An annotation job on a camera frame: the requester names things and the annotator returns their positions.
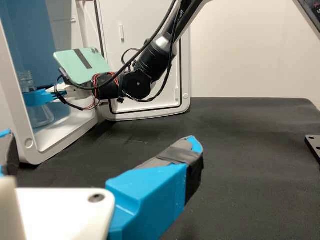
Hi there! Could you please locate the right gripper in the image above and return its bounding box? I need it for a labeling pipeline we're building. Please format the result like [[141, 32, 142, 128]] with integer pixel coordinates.
[[23, 83, 101, 107]]

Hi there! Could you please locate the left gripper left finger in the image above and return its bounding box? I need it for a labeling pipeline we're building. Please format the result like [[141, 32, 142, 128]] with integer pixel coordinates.
[[0, 128, 21, 177]]

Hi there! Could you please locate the incubator door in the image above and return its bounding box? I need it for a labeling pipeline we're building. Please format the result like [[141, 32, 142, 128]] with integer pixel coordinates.
[[96, 0, 192, 122]]

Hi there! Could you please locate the white incubator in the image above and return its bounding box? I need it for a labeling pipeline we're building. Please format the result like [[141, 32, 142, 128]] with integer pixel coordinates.
[[0, 0, 99, 166]]

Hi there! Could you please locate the black platform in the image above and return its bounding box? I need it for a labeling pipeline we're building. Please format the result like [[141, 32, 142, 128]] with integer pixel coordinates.
[[304, 134, 320, 165]]

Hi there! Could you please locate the right wrist camera phone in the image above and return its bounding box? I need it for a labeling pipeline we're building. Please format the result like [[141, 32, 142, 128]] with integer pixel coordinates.
[[53, 46, 114, 86]]

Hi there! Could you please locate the black cable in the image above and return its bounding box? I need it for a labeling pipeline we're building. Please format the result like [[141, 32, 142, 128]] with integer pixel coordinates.
[[58, 0, 179, 90]]

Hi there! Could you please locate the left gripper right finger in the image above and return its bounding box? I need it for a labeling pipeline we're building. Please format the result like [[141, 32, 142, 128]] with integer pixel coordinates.
[[104, 135, 205, 240]]

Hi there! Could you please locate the clear flask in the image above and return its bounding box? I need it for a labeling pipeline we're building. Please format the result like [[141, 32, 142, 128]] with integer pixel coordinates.
[[18, 70, 55, 129]]

